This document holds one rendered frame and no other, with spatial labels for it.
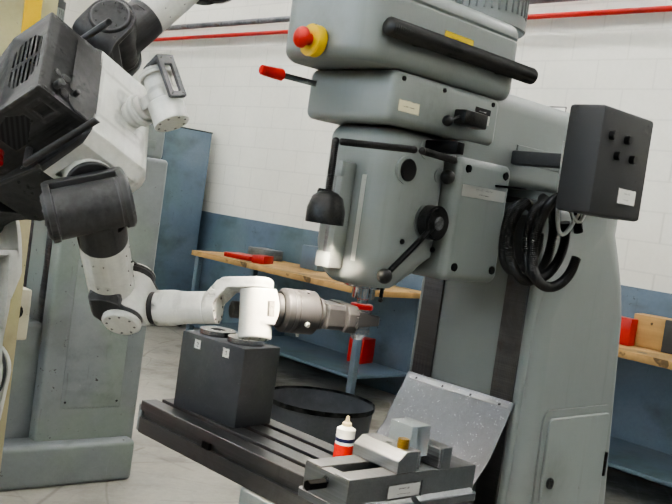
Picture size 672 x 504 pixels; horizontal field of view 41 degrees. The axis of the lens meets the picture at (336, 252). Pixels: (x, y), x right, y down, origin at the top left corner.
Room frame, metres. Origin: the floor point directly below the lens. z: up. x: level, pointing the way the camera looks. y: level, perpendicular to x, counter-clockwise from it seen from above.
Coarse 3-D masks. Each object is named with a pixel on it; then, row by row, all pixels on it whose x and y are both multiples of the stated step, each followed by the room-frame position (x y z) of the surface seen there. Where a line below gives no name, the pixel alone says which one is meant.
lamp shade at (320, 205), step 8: (320, 192) 1.67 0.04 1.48; (328, 192) 1.66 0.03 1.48; (312, 200) 1.66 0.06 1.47; (320, 200) 1.65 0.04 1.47; (328, 200) 1.65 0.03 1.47; (336, 200) 1.66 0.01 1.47; (312, 208) 1.66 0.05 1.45; (320, 208) 1.65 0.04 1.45; (328, 208) 1.65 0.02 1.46; (336, 208) 1.65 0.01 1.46; (344, 208) 1.68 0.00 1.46; (312, 216) 1.65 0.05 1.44; (320, 216) 1.65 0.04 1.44; (328, 216) 1.65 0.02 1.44; (336, 216) 1.65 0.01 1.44; (344, 216) 1.68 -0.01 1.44; (328, 224) 1.65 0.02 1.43; (336, 224) 1.65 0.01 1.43
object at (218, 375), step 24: (192, 336) 2.17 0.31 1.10; (216, 336) 2.16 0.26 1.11; (192, 360) 2.16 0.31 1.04; (216, 360) 2.11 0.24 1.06; (240, 360) 2.06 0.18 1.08; (264, 360) 2.11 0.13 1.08; (192, 384) 2.16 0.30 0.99; (216, 384) 2.10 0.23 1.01; (240, 384) 2.06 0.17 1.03; (264, 384) 2.12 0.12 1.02; (192, 408) 2.15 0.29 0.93; (216, 408) 2.10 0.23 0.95; (240, 408) 2.06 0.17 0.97; (264, 408) 2.13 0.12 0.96
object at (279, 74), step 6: (264, 66) 1.75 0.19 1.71; (270, 66) 1.76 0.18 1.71; (264, 72) 1.75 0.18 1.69; (270, 72) 1.75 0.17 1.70; (276, 72) 1.76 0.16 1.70; (282, 72) 1.77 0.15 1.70; (276, 78) 1.77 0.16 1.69; (282, 78) 1.78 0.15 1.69; (288, 78) 1.79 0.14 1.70; (294, 78) 1.80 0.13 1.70; (300, 78) 1.81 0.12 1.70; (306, 78) 1.83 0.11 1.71; (306, 84) 1.83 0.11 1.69; (312, 84) 1.84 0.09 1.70
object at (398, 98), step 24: (336, 72) 1.81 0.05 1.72; (360, 72) 1.76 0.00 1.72; (384, 72) 1.71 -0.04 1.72; (312, 96) 1.85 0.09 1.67; (336, 96) 1.80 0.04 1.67; (360, 96) 1.75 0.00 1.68; (384, 96) 1.70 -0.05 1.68; (408, 96) 1.72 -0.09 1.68; (432, 96) 1.77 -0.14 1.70; (456, 96) 1.82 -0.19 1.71; (480, 96) 1.88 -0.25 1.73; (336, 120) 1.82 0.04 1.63; (360, 120) 1.76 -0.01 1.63; (384, 120) 1.71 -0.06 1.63; (408, 120) 1.73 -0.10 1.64; (432, 120) 1.78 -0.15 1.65
